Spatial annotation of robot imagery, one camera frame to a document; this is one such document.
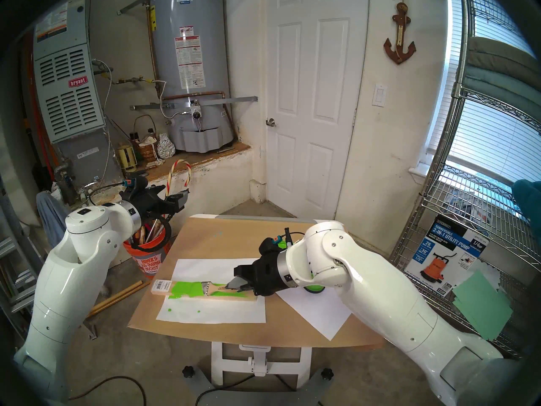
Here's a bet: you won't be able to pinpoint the chrome wire shelf rack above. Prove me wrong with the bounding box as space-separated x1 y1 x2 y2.
380 0 541 399

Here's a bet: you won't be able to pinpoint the aluminium ladder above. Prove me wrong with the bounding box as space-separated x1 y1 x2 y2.
0 177 43 338

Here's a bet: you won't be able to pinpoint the orange plastic bucket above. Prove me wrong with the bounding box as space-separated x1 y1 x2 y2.
123 225 172 275

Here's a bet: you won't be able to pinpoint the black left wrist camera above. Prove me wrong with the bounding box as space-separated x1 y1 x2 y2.
122 176 148 194

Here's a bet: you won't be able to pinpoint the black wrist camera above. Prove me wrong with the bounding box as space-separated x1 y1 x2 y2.
122 176 148 194
258 228 295 257

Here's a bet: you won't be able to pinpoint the black floor cable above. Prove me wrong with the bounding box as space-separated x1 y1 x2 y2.
70 376 147 406

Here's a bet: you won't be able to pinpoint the grey bryant furnace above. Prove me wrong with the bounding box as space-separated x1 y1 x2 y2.
32 0 123 186

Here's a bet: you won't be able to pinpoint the wooden sticks bundle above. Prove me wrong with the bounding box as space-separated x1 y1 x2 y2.
87 280 148 319

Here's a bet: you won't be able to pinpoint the metal water heater strap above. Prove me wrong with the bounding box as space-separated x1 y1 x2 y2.
131 96 258 111

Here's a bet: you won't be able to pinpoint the white water heater platform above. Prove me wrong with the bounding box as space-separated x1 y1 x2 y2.
72 142 252 215

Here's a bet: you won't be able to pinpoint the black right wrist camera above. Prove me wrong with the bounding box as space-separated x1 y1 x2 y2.
258 228 295 257

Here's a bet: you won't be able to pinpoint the brown hardboard table cover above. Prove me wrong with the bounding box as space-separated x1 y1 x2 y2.
128 217 385 351

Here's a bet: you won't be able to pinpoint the wicker basket with handle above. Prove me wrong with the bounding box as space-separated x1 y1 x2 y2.
133 115 158 162

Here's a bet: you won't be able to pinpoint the tan board table top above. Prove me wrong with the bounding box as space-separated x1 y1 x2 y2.
190 214 345 389

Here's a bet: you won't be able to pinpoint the light green paper sheet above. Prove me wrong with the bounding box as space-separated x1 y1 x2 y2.
452 269 514 341

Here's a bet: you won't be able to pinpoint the striped candy cane decoration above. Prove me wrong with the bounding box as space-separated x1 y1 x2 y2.
167 159 192 194

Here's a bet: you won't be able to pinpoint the utility pump box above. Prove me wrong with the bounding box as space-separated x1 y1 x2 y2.
404 215 490 298

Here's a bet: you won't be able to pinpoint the blue cloth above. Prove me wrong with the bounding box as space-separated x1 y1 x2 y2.
36 190 70 249

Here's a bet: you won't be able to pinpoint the dark teal fabric object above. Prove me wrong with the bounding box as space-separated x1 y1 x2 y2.
512 180 541 228

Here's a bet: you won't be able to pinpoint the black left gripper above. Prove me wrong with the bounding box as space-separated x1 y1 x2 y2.
134 186 190 219

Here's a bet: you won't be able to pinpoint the foil wrapped object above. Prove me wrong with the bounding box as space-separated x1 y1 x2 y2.
156 134 175 159

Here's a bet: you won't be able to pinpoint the white window blinds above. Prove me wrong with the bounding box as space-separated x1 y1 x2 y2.
427 0 541 186

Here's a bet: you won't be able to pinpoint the teal folded cushion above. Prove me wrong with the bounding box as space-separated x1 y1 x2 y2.
461 65 541 114

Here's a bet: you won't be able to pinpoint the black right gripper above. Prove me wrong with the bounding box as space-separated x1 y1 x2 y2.
226 251 296 298

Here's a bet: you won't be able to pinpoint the white paper sheet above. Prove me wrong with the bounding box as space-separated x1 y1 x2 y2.
156 258 266 325
275 288 355 341

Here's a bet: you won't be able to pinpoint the wooden chip paint brush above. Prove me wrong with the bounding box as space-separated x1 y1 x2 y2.
202 281 238 296

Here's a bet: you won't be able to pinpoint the rusty anchor wall decoration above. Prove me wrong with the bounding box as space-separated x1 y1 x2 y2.
383 0 417 65

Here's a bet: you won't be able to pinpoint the light wood plank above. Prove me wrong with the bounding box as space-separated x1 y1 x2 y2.
151 280 257 302

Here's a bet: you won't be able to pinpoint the white panel door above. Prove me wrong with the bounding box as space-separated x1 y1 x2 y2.
266 0 369 222

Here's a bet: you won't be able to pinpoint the grey water heater tank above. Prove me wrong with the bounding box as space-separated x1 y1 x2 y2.
150 0 235 153

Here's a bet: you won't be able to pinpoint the olive folded cushion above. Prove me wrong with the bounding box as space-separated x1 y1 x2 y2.
467 36 541 78

